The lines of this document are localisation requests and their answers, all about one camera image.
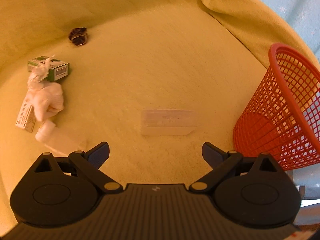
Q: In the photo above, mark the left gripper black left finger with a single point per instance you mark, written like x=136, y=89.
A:
x=58, y=191

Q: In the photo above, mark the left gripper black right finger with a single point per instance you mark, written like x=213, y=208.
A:
x=251, y=191

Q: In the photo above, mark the clear plastic cup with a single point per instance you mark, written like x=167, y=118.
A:
x=63, y=141

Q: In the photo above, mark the small white medicine bottle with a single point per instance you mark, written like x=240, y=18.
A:
x=45, y=131

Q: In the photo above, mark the orange mesh waste basket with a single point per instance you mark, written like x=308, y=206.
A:
x=282, y=117

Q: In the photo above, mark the white bird ointment box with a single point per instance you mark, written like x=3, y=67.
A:
x=26, y=118

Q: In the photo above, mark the white mesh sock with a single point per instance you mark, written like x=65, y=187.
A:
x=46, y=98

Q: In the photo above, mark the white tissue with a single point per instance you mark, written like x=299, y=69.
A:
x=37, y=78

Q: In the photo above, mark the green white medicine box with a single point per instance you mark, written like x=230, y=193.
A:
x=57, y=69

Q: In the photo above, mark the dark brown hair scrunchie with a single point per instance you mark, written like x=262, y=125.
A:
x=78, y=36

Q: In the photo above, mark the yellow sofa cover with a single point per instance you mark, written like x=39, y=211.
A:
x=206, y=56

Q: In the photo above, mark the light blue star curtain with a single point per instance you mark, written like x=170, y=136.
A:
x=302, y=16

